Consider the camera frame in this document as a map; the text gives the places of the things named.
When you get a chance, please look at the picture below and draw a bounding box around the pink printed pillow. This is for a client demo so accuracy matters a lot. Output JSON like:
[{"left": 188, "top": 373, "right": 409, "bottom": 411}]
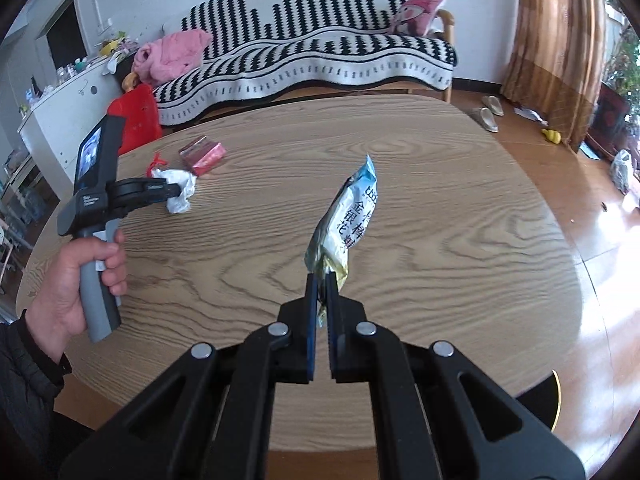
[{"left": 388, "top": 0, "right": 448, "bottom": 37}]

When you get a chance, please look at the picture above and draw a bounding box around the brown striped curtain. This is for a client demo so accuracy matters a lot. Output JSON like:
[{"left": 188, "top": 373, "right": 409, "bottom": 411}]
[{"left": 500, "top": 0, "right": 609, "bottom": 149}]

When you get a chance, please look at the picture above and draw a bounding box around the black white patterned sofa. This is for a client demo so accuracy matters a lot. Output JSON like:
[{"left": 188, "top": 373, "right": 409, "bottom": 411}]
[{"left": 150, "top": 0, "right": 459, "bottom": 127}]

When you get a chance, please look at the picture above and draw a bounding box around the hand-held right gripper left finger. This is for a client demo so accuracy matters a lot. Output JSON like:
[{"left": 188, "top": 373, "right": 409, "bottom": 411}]
[{"left": 59, "top": 272, "right": 326, "bottom": 480}]

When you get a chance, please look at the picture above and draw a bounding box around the red plastic stool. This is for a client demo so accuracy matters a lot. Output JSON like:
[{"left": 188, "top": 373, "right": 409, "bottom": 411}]
[{"left": 107, "top": 84, "right": 164, "bottom": 157}]

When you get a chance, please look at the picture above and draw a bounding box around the black trash bin gold rim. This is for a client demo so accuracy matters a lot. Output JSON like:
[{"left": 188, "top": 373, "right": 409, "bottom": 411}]
[{"left": 514, "top": 369, "right": 564, "bottom": 434}]

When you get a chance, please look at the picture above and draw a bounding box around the green potted plant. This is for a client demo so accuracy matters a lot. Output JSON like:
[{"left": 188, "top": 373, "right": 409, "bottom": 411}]
[{"left": 602, "top": 0, "right": 640, "bottom": 97}]

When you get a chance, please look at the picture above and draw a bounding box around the white paper on floor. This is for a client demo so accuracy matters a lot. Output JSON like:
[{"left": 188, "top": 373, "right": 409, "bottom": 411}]
[{"left": 512, "top": 104, "right": 549, "bottom": 125}]

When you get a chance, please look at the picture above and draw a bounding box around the white cabinet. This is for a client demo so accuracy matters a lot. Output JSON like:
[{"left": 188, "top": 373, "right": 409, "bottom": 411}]
[{"left": 17, "top": 56, "right": 137, "bottom": 188}]

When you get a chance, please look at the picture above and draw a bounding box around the blue and white snack packet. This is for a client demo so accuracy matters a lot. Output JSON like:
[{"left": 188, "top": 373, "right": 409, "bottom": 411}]
[{"left": 305, "top": 153, "right": 380, "bottom": 292}]

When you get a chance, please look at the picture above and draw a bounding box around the wooden sofa frame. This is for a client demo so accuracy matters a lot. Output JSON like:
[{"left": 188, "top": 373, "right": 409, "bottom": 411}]
[{"left": 406, "top": 8, "right": 459, "bottom": 104}]

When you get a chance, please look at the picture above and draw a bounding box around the oval wooden table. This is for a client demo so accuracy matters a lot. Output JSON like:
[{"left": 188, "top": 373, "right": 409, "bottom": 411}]
[{"left": 15, "top": 95, "right": 587, "bottom": 453}]

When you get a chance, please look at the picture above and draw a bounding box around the person's left hand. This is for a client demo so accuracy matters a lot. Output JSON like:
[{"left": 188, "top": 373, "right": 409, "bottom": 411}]
[{"left": 24, "top": 229, "right": 129, "bottom": 362}]

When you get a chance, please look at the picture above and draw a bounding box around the pink garment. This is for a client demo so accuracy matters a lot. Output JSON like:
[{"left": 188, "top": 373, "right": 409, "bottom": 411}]
[{"left": 132, "top": 28, "right": 214, "bottom": 87}]

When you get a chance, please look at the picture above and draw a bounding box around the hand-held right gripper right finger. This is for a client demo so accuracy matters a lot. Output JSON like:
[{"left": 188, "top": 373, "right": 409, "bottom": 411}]
[{"left": 325, "top": 272, "right": 587, "bottom": 480}]

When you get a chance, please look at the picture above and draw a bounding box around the person's left forearm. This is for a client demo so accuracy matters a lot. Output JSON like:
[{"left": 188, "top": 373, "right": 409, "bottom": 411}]
[{"left": 0, "top": 309, "right": 74, "bottom": 463}]

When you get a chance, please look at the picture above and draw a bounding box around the red shiny packet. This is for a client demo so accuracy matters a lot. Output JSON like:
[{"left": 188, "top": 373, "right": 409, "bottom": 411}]
[{"left": 178, "top": 135, "right": 226, "bottom": 177}]

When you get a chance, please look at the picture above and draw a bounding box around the white plastic bag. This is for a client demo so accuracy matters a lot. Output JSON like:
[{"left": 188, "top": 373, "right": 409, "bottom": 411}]
[{"left": 149, "top": 152, "right": 198, "bottom": 214}]

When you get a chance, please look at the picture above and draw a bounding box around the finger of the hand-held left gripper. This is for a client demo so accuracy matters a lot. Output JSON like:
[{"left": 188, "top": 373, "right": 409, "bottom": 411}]
[{"left": 107, "top": 178, "right": 183, "bottom": 209}]

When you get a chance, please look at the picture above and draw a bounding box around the metal storage rack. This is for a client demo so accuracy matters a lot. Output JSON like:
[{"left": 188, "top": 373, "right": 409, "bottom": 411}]
[{"left": 0, "top": 149, "right": 42, "bottom": 282}]

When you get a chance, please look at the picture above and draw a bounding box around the dark red plant pot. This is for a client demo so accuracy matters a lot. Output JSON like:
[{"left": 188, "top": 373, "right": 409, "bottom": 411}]
[{"left": 594, "top": 82, "right": 632, "bottom": 157}]

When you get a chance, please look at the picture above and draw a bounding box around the crinkled translucent plastic bag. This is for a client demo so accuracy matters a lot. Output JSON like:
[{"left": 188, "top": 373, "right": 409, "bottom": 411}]
[{"left": 610, "top": 148, "right": 635, "bottom": 195}]

